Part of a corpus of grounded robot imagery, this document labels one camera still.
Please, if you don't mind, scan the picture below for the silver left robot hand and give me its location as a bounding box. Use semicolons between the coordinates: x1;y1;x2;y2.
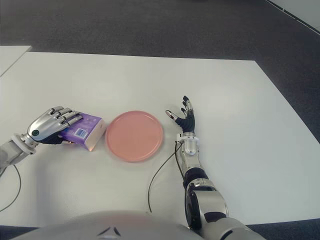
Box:
26;105;84;146

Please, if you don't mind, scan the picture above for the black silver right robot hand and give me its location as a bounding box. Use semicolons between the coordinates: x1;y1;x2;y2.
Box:
164;95;196;136

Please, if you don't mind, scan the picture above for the purple tissue paper pack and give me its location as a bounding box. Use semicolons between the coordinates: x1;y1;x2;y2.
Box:
57;112;106;153

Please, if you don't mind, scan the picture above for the pink round plate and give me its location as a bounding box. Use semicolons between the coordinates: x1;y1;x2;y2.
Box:
105;109;165;163

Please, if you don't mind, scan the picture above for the grey robot torso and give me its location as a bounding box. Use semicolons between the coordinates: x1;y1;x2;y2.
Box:
9;209;201;240

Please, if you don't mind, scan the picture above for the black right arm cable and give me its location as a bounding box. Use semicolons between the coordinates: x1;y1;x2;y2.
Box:
147;142;191;226

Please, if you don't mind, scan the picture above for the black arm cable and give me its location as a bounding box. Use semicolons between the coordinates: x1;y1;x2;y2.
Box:
0;163;22;213
147;142;191;226

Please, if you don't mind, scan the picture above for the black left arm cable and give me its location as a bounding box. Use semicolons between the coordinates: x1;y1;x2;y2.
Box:
0;163;22;213

